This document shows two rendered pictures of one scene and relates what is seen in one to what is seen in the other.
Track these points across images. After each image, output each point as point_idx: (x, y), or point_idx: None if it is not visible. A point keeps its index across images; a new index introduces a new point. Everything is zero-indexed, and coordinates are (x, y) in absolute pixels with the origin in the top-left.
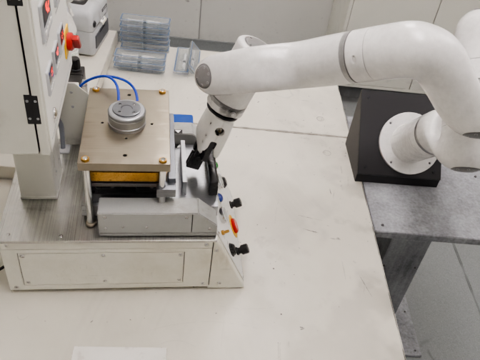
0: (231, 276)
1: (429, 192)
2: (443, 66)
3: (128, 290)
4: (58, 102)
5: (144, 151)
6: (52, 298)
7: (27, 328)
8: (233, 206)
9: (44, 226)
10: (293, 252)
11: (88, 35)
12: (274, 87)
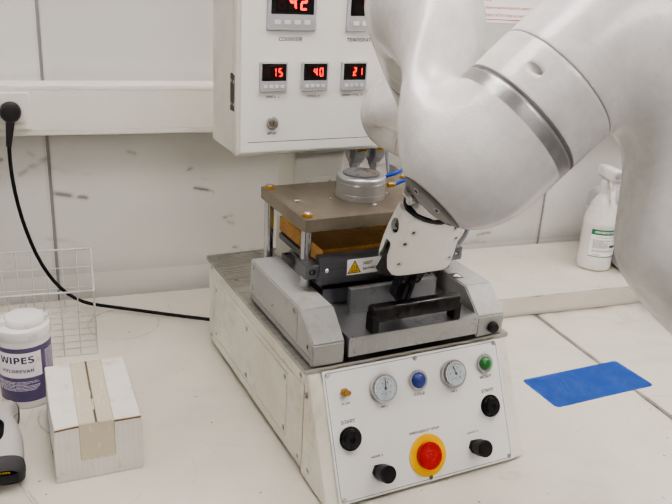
0: (316, 467)
1: None
2: (390, 13)
3: (257, 410)
4: (304, 131)
5: (316, 207)
6: (216, 365)
7: (169, 361)
8: (472, 447)
9: (244, 270)
10: None
11: None
12: (379, 117)
